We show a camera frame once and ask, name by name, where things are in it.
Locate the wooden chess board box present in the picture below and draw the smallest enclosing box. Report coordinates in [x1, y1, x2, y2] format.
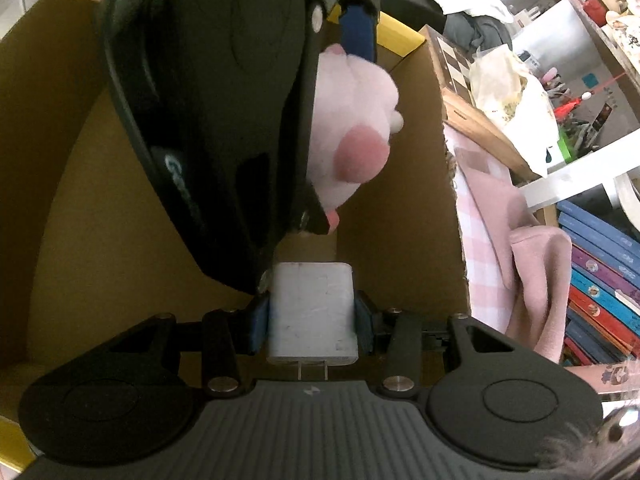
[420, 25, 538, 181]

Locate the grey cloth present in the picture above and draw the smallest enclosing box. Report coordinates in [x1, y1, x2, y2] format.
[442, 10, 514, 54]

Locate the row of colourful books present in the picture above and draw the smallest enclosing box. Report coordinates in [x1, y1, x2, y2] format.
[555, 200, 640, 367]

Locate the white shelf frame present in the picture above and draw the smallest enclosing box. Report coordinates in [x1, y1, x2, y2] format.
[517, 130, 640, 213]

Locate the black office chair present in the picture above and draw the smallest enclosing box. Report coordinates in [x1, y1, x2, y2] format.
[377, 0, 448, 32]

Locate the fluffy lilac sleeve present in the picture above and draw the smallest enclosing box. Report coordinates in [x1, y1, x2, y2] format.
[537, 410, 640, 480]

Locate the white power adapter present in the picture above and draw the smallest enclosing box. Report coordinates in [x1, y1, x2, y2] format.
[265, 261, 360, 382]

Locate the white desk hutch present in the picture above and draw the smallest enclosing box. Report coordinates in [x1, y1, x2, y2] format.
[467, 0, 603, 78]

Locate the pink fleece cloth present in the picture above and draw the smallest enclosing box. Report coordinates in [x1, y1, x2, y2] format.
[462, 157, 573, 363]

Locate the cardboard box with yellow edge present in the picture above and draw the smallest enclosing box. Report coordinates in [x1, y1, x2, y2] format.
[0, 0, 473, 473]

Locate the pink cartoon holder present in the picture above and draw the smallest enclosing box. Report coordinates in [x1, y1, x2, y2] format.
[565, 357, 640, 402]

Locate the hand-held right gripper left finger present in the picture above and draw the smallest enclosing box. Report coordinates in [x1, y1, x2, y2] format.
[105, 293, 272, 397]

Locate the bunch of pens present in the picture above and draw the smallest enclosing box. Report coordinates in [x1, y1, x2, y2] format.
[552, 95, 603, 163]

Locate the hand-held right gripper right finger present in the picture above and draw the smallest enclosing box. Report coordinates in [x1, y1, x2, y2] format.
[353, 290, 527, 400]

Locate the pink plush toy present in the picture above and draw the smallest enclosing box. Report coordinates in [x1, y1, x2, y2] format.
[305, 44, 405, 235]

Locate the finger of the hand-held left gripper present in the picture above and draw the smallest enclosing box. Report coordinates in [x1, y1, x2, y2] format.
[294, 179, 332, 237]
[300, 0, 382, 64]

